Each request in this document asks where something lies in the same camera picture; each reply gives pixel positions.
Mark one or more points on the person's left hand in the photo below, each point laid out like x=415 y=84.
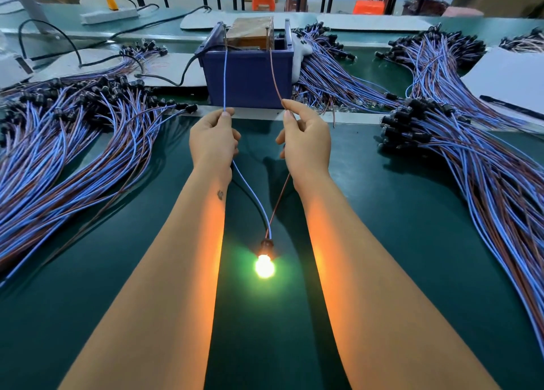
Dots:
x=212 y=143

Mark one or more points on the person's right hand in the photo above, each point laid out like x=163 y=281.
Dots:
x=306 y=147

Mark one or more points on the blue plastic tester box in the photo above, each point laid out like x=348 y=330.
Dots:
x=255 y=78

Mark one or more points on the person's left forearm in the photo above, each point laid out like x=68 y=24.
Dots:
x=149 y=296

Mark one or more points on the person's right forearm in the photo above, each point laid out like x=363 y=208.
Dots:
x=399 y=296

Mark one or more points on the white power strip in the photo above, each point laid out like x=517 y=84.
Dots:
x=110 y=15

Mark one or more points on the white flat mat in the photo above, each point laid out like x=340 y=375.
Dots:
x=208 y=20
x=170 y=67
x=376 y=23

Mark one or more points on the brown cardboard block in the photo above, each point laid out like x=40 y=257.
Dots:
x=250 y=32

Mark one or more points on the orange plug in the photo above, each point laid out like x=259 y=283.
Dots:
x=111 y=1

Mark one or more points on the pink plastic stool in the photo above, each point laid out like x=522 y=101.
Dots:
x=463 y=12

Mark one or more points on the white plastic device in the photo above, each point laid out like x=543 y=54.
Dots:
x=15 y=67

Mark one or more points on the black pen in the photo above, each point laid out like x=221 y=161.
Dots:
x=514 y=108

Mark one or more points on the white paper sheet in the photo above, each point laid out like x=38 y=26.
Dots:
x=513 y=81

